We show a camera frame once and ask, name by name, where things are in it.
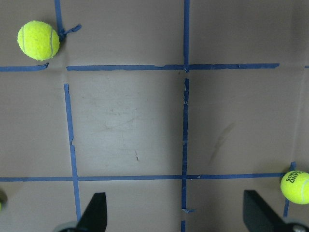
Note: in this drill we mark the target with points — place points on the tennis ball near left base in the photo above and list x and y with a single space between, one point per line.
3 199

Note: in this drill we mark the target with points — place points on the tennis ball front left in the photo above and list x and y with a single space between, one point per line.
38 40

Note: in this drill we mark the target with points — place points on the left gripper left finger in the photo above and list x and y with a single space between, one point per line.
94 218

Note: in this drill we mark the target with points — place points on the tennis ball at centre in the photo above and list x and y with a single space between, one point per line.
295 186

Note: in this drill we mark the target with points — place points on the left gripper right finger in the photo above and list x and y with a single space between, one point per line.
258 216

